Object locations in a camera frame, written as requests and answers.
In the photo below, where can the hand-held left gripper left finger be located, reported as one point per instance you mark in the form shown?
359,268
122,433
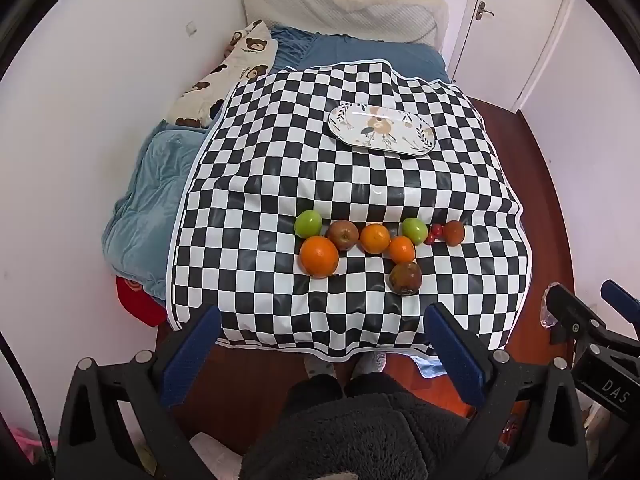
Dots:
192,355

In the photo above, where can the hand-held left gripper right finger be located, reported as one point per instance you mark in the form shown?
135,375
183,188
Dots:
455,352

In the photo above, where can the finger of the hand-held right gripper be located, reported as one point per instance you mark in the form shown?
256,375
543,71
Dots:
616,294
567,307

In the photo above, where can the brownish apple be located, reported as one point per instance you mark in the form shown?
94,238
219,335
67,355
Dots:
405,277

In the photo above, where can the brown rough-skinned orange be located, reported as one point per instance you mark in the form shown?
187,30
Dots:
454,232

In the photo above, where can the green apple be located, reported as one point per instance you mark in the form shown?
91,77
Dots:
307,223
414,230

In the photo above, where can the medium orange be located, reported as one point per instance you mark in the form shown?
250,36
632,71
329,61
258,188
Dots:
375,238

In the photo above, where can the large orange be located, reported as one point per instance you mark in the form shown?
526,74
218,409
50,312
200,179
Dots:
319,256

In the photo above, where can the dark red apple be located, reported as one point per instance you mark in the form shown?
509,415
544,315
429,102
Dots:
343,234

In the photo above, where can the floral oval plate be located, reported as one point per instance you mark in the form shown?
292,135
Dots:
382,127

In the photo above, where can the clear plastic bag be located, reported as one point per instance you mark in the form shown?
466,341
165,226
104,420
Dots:
548,310

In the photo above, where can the red cloth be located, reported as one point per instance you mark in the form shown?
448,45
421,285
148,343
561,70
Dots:
137,300

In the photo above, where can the grey speckled sock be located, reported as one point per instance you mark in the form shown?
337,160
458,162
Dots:
320,367
372,361

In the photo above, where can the white plastic bag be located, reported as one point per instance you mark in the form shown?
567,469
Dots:
212,447

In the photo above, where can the small orange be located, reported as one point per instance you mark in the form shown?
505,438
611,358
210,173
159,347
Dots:
401,249

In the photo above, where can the red cherry tomato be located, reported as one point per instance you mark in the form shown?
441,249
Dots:
437,230
430,238

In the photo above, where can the person's black pants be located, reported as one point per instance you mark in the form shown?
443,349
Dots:
325,387

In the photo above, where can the light blue blanket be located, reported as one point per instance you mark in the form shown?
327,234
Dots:
145,200

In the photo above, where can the black white checkered cloth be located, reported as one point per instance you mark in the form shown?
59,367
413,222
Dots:
280,185

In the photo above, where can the pink cloth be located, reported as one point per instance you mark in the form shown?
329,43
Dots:
22,442

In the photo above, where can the bear print pillow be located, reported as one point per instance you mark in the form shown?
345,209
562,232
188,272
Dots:
225,80

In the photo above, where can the white door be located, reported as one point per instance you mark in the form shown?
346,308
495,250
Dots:
505,25

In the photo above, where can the blue bedsheet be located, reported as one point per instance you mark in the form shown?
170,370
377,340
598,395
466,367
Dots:
350,52

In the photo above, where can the white pillow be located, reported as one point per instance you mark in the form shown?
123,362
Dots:
345,10

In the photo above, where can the white wall socket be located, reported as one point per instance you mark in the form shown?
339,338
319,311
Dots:
191,28

